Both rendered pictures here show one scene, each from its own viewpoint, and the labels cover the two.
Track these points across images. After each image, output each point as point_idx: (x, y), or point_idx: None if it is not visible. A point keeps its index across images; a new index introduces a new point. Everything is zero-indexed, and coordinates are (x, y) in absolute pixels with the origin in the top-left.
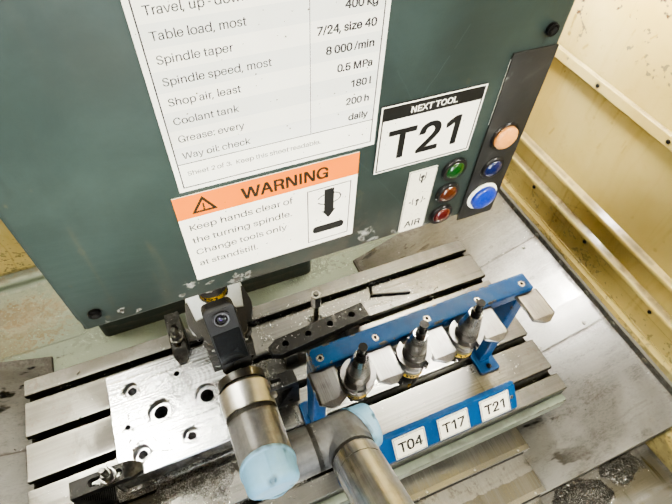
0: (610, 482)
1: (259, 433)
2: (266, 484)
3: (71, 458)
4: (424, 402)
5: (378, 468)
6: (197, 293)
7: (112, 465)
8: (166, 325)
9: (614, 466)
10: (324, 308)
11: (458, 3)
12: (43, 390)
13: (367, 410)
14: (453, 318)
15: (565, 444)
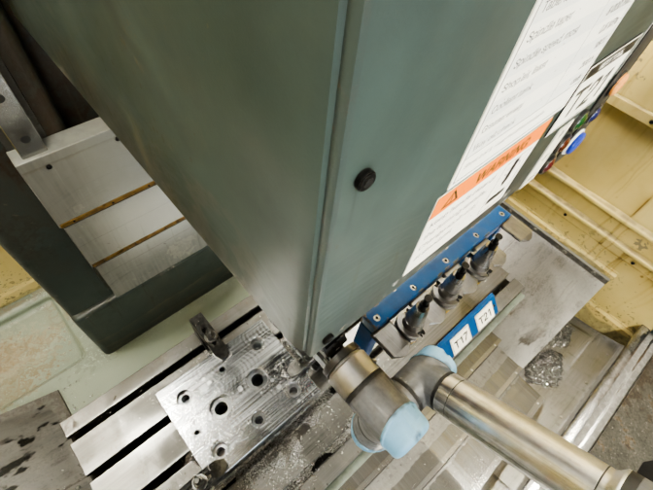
0: (557, 348)
1: (389, 400)
2: (414, 441)
3: (142, 478)
4: (429, 330)
5: (482, 395)
6: (394, 290)
7: (186, 471)
8: (195, 328)
9: (556, 335)
10: None
11: None
12: (85, 425)
13: (439, 350)
14: (464, 255)
15: (525, 330)
